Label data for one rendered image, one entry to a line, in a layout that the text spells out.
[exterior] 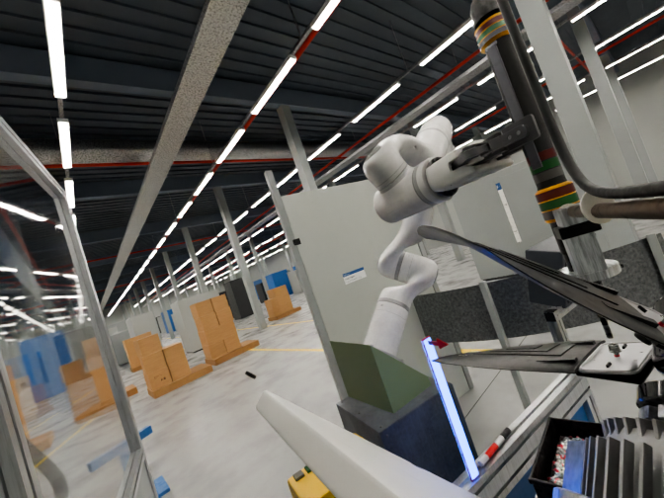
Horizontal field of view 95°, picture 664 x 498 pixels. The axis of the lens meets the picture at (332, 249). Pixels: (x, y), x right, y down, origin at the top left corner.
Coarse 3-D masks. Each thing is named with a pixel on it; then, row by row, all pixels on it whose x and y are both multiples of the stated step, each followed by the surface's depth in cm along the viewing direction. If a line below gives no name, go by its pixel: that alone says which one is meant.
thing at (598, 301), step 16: (448, 240) 40; (464, 240) 23; (496, 256) 23; (512, 256) 32; (528, 272) 26; (544, 272) 31; (560, 272) 34; (544, 288) 25; (560, 288) 26; (576, 288) 30; (592, 288) 32; (608, 288) 34; (592, 304) 26; (608, 304) 29; (624, 304) 31; (624, 320) 27; (640, 320) 28; (656, 336) 27
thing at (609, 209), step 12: (600, 204) 28; (612, 204) 25; (624, 204) 23; (636, 204) 21; (648, 204) 19; (660, 204) 18; (576, 216) 34; (600, 216) 27; (612, 216) 25; (624, 216) 23; (636, 216) 21; (648, 216) 20; (660, 216) 18
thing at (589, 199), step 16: (496, 0) 34; (512, 16) 33; (512, 32) 33; (528, 64) 33; (528, 80) 34; (544, 96) 33; (544, 112) 33; (560, 144) 32; (576, 176) 30; (592, 192) 27; (608, 192) 24; (624, 192) 22; (640, 192) 20; (656, 192) 18
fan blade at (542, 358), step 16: (480, 352) 58; (496, 352) 55; (512, 352) 52; (528, 352) 50; (544, 352) 47; (560, 352) 45; (576, 352) 44; (592, 352) 43; (496, 368) 48; (512, 368) 46; (528, 368) 45; (544, 368) 43; (560, 368) 42; (576, 368) 40
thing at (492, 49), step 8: (488, 48) 41; (496, 48) 40; (496, 56) 41; (496, 64) 41; (496, 72) 41; (504, 72) 40; (504, 80) 41; (504, 88) 41; (512, 88) 40; (512, 96) 40; (512, 104) 41; (512, 112) 41; (520, 112) 40; (528, 144) 40; (528, 152) 40; (536, 152) 40; (536, 160) 40; (536, 168) 40
